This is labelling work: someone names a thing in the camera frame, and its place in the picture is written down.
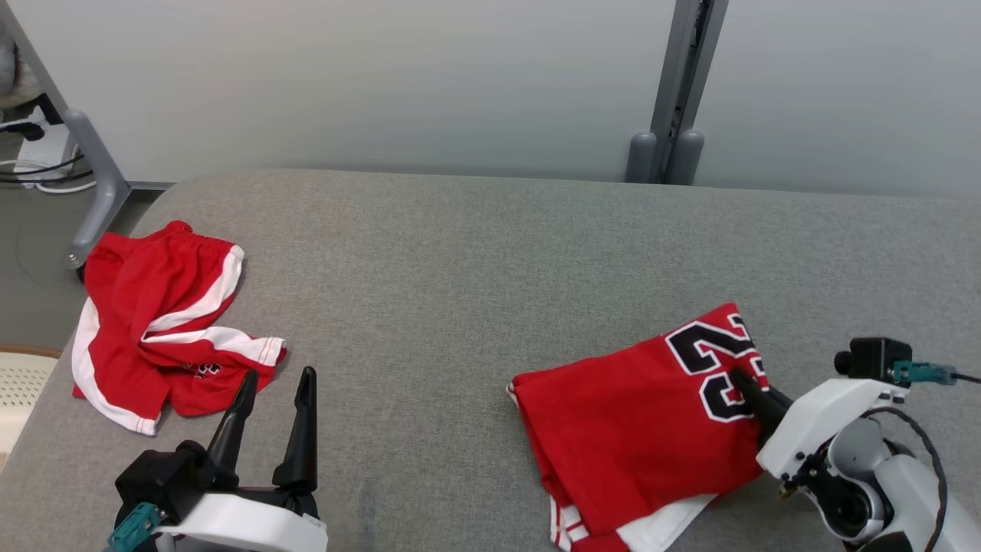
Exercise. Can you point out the red shorts with white stripes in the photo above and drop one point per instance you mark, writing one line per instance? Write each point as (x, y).
(130, 307)

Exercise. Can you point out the cream perforated laundry basket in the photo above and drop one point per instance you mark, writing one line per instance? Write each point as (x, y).
(23, 391)

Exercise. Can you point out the teal right camera connector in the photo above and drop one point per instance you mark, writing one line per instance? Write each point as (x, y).
(923, 373)

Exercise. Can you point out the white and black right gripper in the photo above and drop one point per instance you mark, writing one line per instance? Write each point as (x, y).
(828, 414)

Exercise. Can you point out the grey metal partition post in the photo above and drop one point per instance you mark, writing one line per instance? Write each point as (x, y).
(674, 77)

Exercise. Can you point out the teal left camera connector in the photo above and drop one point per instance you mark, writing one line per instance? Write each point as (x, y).
(134, 529)

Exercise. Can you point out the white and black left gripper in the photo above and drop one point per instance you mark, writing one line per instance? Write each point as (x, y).
(253, 529)

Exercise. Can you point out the red jersey with white sleeves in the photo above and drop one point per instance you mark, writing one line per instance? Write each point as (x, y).
(628, 429)

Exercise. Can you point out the grey partition end leg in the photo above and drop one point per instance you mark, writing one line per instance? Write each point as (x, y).
(103, 176)

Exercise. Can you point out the white power strip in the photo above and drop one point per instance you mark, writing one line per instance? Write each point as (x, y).
(50, 153)

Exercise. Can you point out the black power plug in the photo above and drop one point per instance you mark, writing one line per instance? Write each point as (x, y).
(27, 130)

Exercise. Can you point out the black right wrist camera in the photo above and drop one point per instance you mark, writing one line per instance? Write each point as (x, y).
(874, 356)

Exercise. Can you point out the white sneaker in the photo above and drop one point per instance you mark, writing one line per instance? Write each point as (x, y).
(15, 77)

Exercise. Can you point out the teal camera connector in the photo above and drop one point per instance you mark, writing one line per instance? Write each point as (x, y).
(923, 373)
(134, 529)

